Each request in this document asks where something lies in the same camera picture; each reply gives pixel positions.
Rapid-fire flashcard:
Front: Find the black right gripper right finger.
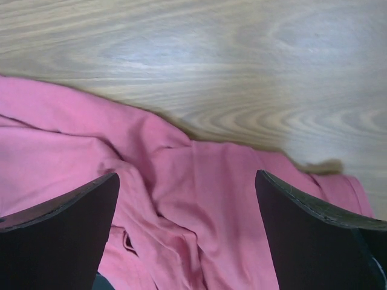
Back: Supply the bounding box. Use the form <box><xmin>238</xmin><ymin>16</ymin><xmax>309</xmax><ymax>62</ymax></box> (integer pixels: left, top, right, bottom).
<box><xmin>255</xmin><ymin>170</ymin><xmax>386</xmax><ymax>289</ymax></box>

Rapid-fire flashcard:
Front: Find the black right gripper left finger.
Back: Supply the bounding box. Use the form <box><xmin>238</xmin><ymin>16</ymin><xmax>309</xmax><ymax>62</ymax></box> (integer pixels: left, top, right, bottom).
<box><xmin>1</xmin><ymin>173</ymin><xmax>120</xmax><ymax>289</ymax></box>

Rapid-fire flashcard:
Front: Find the dusty red t-shirt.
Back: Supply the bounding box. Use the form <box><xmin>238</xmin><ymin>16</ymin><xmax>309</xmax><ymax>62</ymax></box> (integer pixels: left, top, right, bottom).
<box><xmin>1</xmin><ymin>77</ymin><xmax>372</xmax><ymax>289</ymax></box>

